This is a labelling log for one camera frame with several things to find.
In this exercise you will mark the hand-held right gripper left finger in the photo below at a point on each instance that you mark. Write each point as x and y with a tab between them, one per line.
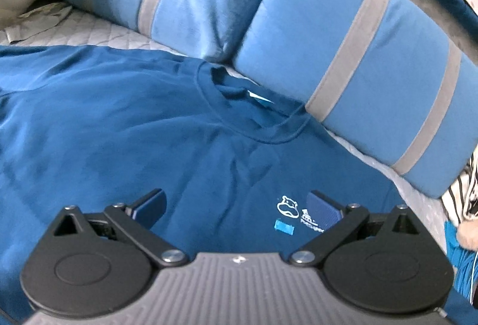
151	206

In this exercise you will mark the beige plush toy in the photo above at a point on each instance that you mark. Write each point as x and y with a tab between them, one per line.
470	235

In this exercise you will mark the large blue grey-striped pillow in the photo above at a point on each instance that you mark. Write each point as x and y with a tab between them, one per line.
336	48

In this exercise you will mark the bright blue cloth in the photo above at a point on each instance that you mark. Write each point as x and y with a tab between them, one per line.
459	265

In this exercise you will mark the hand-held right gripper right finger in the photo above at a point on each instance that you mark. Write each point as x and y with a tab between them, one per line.
325	213

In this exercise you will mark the white striped tote bag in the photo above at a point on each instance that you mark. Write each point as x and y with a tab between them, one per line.
459	201

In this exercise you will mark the dark blue sweatshirt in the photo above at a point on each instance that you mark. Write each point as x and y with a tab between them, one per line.
112	123

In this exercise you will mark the grey quilted bedspread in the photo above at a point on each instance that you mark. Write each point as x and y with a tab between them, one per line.
93	35

